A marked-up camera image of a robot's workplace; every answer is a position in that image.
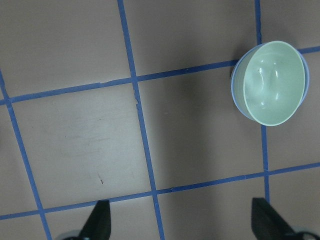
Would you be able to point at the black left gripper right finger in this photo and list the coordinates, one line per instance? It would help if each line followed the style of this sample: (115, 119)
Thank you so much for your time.
(267, 224)

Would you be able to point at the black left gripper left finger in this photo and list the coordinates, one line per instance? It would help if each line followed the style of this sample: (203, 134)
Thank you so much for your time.
(98, 224)

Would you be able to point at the green plastic bowl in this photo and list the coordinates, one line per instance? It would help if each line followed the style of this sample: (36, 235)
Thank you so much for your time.
(272, 85)

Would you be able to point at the blue plastic bowl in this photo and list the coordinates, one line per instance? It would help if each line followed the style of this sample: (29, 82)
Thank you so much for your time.
(233, 85)

